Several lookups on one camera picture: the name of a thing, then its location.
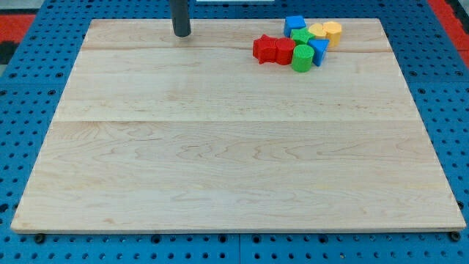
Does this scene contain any blue cube block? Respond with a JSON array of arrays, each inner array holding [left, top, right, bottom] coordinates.
[[283, 15, 306, 37]]

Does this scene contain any light wooden board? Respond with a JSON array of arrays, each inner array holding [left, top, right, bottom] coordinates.
[[11, 18, 466, 234]]

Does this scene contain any yellow hexagon block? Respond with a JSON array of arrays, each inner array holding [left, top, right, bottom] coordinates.
[[322, 21, 342, 47]]

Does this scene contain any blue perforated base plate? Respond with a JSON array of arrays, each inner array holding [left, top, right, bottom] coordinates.
[[1, 0, 468, 263]]

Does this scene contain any black left board foot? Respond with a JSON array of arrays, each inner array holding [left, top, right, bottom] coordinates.
[[34, 233, 46, 244]]

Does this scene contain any black board foot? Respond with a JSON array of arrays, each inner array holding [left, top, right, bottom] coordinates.
[[34, 233, 46, 244], [448, 232, 461, 242]]

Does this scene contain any red cylinder block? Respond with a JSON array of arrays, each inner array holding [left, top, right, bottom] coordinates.
[[275, 37, 296, 65]]

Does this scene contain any green cylinder block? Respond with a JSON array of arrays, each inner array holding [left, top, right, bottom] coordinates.
[[291, 45, 314, 73]]

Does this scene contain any green star block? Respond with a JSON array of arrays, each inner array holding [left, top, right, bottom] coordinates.
[[290, 27, 315, 45]]

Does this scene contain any red star block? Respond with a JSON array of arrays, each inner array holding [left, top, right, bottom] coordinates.
[[253, 34, 277, 64]]

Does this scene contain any blue triangle block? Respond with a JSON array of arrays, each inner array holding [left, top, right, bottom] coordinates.
[[307, 39, 329, 67]]

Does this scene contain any yellow heart block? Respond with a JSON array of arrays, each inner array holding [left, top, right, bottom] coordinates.
[[308, 23, 327, 40]]

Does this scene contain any black right board foot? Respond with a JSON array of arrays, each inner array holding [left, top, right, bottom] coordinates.
[[448, 232, 461, 242]]

